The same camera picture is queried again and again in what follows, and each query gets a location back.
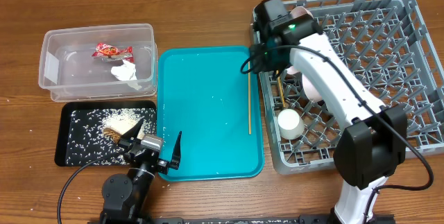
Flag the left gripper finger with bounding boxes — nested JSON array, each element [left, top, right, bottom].
[[121, 119, 144, 140], [171, 131, 182, 169]]

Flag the rice and food scraps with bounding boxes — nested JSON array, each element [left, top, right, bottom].
[[65, 108, 156, 166]]

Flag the white tissue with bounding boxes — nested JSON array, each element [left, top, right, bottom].
[[111, 60, 142, 90]]

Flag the red snack wrapper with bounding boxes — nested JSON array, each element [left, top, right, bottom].
[[92, 43, 134, 63]]

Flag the wooden chopstick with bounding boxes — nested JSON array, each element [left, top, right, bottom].
[[277, 76, 287, 109], [248, 74, 252, 135]]

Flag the beige ceramic cup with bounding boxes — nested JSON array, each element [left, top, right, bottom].
[[277, 109, 305, 140]]

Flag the pink bowl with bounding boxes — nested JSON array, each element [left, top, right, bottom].
[[302, 74, 323, 103]]

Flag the pink round plate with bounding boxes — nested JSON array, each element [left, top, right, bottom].
[[287, 6, 313, 75]]

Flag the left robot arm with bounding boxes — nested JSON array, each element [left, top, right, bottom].
[[99, 119, 182, 223]]

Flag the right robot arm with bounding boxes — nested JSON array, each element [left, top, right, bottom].
[[250, 0, 407, 223]]

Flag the black waste tray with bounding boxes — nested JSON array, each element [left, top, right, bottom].
[[54, 101, 157, 166]]

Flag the teal plastic tray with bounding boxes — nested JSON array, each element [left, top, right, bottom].
[[157, 46, 264, 182]]

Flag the clear plastic bin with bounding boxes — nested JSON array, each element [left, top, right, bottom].
[[38, 24, 158, 102]]

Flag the grey dish rack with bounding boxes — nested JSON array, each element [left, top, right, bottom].
[[259, 0, 443, 175]]

